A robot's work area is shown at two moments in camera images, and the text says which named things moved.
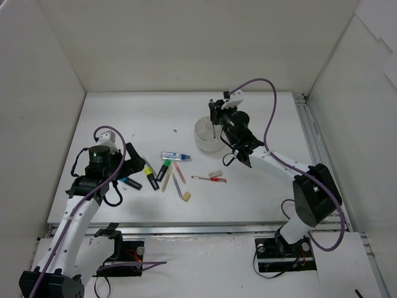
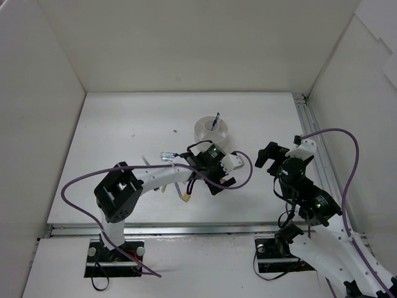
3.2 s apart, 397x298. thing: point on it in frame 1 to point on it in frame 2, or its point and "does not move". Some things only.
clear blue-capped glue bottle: x=173 y=156 does not move
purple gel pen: x=177 y=185 does not move
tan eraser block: x=186 y=196 does not move
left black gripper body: x=131 y=158 to x=221 y=179
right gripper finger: x=213 y=114 to x=273 y=151
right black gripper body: x=218 y=109 to x=276 y=154
